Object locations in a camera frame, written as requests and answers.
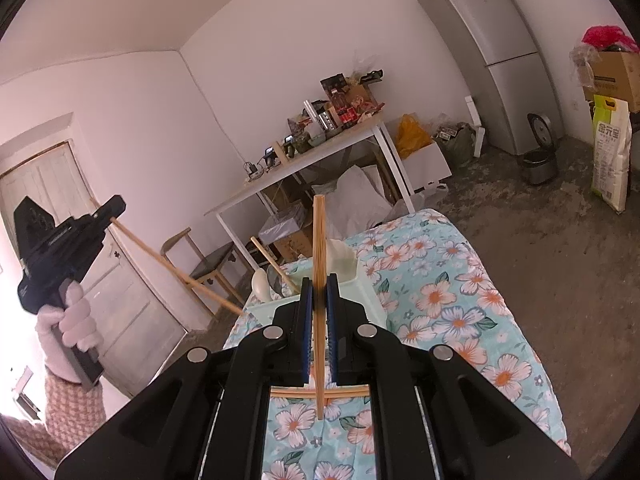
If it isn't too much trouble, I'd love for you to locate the bundle of wooden chopsticks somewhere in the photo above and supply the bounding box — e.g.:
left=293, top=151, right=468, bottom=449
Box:
left=270, top=383, right=372, bottom=404

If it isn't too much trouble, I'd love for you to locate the yellow and white rice sack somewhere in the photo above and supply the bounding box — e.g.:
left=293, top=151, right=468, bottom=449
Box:
left=590, top=94, right=634, bottom=214

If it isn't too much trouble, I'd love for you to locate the white ceramic soup spoon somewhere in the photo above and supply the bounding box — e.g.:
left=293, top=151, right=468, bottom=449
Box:
left=251, top=269, right=272, bottom=307

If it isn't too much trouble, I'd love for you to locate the green perforated utensil holder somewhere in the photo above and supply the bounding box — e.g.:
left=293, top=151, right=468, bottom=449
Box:
left=246, top=255, right=389, bottom=333

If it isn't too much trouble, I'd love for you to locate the yellow plastic bag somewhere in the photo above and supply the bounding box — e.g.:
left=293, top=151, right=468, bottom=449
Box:
left=396, top=114, right=434, bottom=159

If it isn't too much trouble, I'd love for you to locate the large cardboard box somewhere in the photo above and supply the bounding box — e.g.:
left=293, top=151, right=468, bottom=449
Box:
left=582, top=52, right=640, bottom=114

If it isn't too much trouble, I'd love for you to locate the open white box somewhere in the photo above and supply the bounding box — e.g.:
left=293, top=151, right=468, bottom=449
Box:
left=400, top=137, right=454, bottom=192

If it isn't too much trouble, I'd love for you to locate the white panelled door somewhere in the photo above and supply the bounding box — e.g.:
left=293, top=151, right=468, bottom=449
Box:
left=0, top=140, right=189, bottom=397

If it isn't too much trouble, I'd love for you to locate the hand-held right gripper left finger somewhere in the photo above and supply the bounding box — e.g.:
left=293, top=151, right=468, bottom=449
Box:
left=55, top=280, right=316, bottom=480

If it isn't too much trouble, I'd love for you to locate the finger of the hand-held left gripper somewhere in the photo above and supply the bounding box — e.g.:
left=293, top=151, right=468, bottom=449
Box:
left=96, top=193, right=127, bottom=232

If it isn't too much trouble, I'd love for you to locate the person's left forearm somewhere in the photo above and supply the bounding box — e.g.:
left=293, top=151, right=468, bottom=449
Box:
left=5, top=365, right=109, bottom=468

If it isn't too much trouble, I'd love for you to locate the white-framed table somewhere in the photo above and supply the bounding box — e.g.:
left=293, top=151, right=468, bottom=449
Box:
left=204, top=114, right=417, bottom=262

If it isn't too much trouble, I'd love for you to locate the wooden chair with dark seat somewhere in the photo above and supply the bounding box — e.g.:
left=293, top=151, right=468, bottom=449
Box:
left=160, top=227, right=252, bottom=312

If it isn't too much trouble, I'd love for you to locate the white flat board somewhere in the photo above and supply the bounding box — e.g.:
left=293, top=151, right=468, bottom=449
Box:
left=464, top=95, right=489, bottom=157

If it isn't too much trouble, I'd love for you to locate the pink fluffy item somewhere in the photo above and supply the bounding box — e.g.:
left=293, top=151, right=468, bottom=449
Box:
left=581, top=24, right=640, bottom=54

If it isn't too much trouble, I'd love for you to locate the rice cooker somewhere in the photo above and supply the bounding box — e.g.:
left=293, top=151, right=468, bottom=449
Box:
left=522, top=112, right=560, bottom=186

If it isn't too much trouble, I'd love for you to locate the silver refrigerator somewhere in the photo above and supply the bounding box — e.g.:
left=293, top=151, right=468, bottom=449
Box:
left=413, top=0, right=564, bottom=157

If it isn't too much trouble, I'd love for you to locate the cooking oil bottle red label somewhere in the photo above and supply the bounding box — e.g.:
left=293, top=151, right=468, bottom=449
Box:
left=337, top=92, right=359, bottom=124

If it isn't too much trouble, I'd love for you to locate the floral light blue blanket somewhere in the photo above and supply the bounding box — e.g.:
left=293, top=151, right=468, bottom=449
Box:
left=222, top=209, right=572, bottom=480

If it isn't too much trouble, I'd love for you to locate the brown cardboard box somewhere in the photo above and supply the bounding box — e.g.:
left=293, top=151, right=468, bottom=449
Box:
left=272, top=229, right=317, bottom=262

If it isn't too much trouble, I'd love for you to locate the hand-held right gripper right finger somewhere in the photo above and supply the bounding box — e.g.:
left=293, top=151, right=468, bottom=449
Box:
left=326, top=280, right=583, bottom=480

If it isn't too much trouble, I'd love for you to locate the person's left hand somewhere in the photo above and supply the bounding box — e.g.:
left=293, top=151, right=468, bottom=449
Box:
left=34, top=280, right=104, bottom=382

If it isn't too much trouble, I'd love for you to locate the green cloth bag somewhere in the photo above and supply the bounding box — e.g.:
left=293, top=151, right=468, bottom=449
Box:
left=434, top=122, right=477, bottom=167

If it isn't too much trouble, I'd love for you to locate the white stuffed sack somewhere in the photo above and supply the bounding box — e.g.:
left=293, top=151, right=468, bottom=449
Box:
left=324, top=164, right=397, bottom=242

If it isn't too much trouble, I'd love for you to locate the single light wooden chopstick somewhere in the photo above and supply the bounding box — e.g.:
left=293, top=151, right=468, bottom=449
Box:
left=249, top=236, right=302, bottom=295
left=109, top=216, right=247, bottom=317
left=312, top=195, right=329, bottom=422

